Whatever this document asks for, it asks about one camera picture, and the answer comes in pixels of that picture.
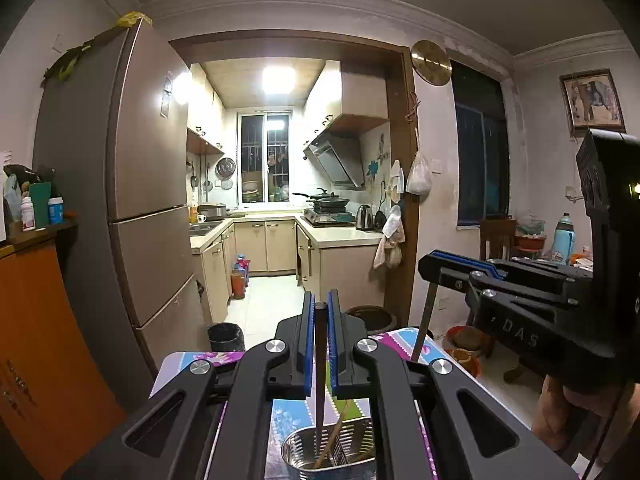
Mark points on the pink plastic bottle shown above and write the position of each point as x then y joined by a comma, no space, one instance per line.
245,266

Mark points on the dark wooden chopstick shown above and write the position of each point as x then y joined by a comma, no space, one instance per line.
319,360
422,325

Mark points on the yellow oil bottle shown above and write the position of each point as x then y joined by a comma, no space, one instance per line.
193,214

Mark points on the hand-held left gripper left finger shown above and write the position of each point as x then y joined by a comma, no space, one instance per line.
309,350

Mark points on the blue thermos bottle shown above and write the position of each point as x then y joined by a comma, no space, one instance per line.
563,242

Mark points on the green box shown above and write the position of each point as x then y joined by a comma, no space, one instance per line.
41,196

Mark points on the framed elephant picture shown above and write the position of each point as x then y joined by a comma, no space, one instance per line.
592,100

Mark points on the wooden doorway frame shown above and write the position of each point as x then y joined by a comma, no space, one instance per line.
404,160

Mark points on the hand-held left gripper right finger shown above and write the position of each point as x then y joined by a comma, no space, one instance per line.
333,350

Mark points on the blue and white container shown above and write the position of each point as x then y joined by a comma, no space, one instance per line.
56,211

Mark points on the bunch of bamboo chopsticks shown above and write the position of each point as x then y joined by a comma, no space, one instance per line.
334,430

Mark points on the steel electric kettle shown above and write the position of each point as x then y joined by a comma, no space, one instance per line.
365,219

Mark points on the barred kitchen window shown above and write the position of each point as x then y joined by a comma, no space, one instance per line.
264,160

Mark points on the white hanging cloth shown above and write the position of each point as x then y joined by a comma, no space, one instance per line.
396,177

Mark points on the black trash bin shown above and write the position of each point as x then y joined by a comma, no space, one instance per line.
226,337

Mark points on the floral plastic tablecloth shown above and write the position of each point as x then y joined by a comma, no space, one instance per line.
392,345

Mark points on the person's right hand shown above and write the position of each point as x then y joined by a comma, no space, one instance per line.
555,410

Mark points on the black wok with lid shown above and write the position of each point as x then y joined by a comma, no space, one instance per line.
330,201

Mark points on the red flower pot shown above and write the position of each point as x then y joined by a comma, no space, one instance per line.
529,242

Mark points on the fridge door label sticker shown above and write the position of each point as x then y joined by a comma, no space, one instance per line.
166,95

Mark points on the hanging steel colander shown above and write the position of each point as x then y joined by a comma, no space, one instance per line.
225,168

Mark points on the gold round wall clock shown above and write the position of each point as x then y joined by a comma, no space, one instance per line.
431,62

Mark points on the perforated steel utensil holder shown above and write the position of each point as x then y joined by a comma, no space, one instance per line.
300,452

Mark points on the orange wooden cabinet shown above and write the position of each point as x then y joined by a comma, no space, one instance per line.
45,340

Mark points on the steel range hood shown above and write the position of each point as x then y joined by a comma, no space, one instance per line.
332,160

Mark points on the square kitchen ceiling light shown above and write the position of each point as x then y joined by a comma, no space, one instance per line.
278,80

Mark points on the white wall switch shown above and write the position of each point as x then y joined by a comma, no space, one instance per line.
436,166

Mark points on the orange plastic jug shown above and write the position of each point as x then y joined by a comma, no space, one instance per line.
238,285

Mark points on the wooden chair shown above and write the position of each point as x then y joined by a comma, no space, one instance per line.
497,240

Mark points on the large dark window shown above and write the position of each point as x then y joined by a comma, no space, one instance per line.
480,150

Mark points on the white hanging plastic bag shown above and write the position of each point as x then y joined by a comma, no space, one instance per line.
419,177

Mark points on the beige hanging towel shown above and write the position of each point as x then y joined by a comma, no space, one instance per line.
390,245

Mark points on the white bottle with red label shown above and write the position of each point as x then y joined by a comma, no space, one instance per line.
28,215

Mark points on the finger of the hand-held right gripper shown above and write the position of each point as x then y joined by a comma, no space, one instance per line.
550,270
445,272

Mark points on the yellow green plastic bag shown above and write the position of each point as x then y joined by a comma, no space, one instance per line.
70,60

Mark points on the beige wall cabinet over hood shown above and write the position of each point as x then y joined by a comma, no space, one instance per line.
345,95

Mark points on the blue flower wall decal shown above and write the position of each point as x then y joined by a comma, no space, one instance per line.
374,162

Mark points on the beige kitchen base cabinets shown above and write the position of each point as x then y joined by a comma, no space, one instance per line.
272,247

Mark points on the brown refrigerator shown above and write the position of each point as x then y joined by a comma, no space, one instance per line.
145,160

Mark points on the steel kitchen sink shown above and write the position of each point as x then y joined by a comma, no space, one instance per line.
204,230

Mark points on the brown ceramic jar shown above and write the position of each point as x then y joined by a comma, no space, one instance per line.
372,317

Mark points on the beige wall cabinets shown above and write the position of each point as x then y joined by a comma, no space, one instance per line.
205,110

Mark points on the gas stove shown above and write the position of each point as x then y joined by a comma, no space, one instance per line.
327,217

